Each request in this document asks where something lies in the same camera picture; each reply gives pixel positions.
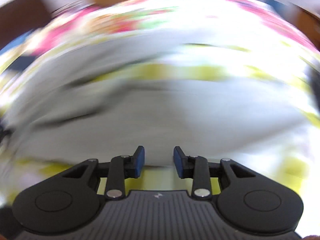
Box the grey sweatpants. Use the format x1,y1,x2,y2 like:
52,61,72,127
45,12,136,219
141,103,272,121
4,33,312,166

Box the checkered floral bed sheet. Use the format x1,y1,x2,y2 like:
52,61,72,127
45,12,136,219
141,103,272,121
1,0,319,206

